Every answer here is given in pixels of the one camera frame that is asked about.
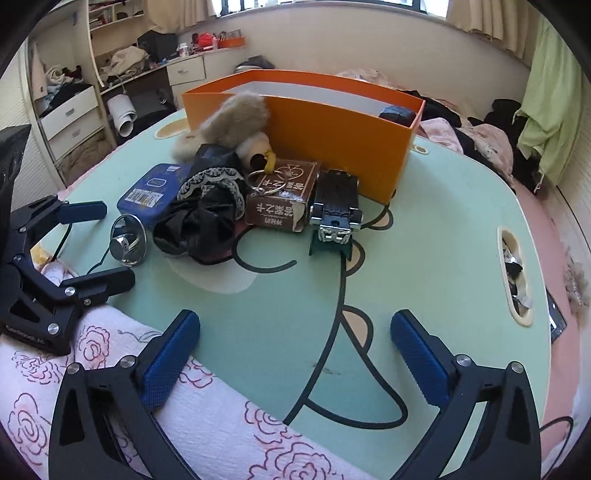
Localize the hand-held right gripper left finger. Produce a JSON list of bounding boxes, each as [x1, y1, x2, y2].
[[48, 309, 201, 480]]

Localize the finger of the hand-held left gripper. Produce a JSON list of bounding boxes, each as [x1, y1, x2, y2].
[[14, 257, 136, 311], [9, 195, 108, 253]]

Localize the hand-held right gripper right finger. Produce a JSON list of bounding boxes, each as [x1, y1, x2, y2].
[[390, 309, 542, 480]]

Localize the round chrome mirror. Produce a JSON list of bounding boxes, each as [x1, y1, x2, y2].
[[108, 215, 148, 267]]

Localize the blue tin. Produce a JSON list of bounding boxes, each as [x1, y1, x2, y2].
[[116, 163, 192, 228]]

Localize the black lace cloth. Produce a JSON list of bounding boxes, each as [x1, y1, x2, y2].
[[152, 144, 247, 266]]

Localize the white fur scrunchie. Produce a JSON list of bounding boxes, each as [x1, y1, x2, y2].
[[173, 131, 206, 161]]

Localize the doll keychain with ring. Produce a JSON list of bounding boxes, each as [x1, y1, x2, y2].
[[235, 130, 281, 195]]

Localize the brown fur scrunchie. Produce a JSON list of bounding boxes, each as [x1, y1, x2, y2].
[[199, 91, 271, 146]]

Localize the brown carton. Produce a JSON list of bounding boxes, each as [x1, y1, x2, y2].
[[244, 158, 322, 234]]

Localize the black chrome toy car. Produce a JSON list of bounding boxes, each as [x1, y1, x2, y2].
[[308, 169, 362, 257]]

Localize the orange cardboard box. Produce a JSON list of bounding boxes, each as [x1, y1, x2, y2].
[[181, 69, 426, 204]]

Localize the cartoon printed desktop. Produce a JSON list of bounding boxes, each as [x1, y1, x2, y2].
[[60, 108, 555, 476]]

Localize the white rose-print fabric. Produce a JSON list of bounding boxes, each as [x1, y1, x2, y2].
[[0, 307, 370, 480]]

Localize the white tall drawer unit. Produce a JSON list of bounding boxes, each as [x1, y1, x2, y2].
[[39, 85, 116, 162]]

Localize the rolled white paper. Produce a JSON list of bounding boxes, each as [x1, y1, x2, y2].
[[107, 95, 138, 136]]

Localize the crumpled foil wrappers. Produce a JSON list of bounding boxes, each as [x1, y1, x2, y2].
[[501, 231, 533, 315]]

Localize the black phone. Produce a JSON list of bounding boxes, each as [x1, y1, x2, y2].
[[545, 286, 568, 344]]

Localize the beige clothes heap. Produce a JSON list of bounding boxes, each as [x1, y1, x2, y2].
[[99, 46, 151, 77]]

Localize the grey fur clump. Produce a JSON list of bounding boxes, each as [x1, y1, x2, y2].
[[563, 261, 591, 319]]

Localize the white drawer cabinet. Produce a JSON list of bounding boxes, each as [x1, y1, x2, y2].
[[166, 54, 207, 87]]

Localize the black bag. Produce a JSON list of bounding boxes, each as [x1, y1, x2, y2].
[[137, 32, 178, 63]]

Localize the beige curtain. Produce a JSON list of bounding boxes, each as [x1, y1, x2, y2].
[[445, 0, 541, 63], [147, 0, 222, 34]]

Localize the pink fleece garment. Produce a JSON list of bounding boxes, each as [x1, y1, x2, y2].
[[455, 121, 515, 185]]

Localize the dark blue glossy object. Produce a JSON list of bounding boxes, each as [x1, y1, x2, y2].
[[379, 105, 413, 126]]

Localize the black crumpled garment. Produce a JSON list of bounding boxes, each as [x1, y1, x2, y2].
[[416, 95, 462, 127]]

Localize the black clothes pile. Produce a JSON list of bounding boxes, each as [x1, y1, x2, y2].
[[466, 98, 546, 188]]

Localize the pale fluffy blanket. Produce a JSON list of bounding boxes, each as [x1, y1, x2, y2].
[[335, 68, 393, 86]]

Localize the green curtain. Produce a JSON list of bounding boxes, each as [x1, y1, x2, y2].
[[517, 18, 583, 192]]

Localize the bright window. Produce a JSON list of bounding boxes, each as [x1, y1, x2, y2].
[[217, 0, 448, 19]]

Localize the black cable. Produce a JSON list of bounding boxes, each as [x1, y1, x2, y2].
[[538, 415, 575, 462], [54, 222, 112, 274]]

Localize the white wall shelf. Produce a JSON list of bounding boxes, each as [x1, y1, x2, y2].
[[85, 0, 148, 33]]

